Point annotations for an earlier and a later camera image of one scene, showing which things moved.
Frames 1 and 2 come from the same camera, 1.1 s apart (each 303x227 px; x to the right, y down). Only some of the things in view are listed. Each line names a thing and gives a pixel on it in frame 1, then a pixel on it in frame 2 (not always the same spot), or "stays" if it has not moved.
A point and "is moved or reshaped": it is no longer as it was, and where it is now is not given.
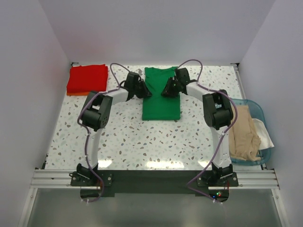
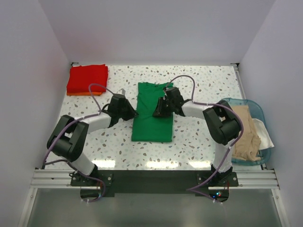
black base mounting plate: x=214 y=183 stays
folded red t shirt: x=87 y=78 stays
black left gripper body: x=139 y=89 → x=126 y=113
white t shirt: x=265 y=142 stays
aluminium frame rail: x=248 y=179 stays
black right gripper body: x=173 y=88 → x=165 y=107
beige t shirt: x=244 y=140 stays
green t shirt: x=155 y=107 is moved or reshaped
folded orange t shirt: x=81 y=93 stays
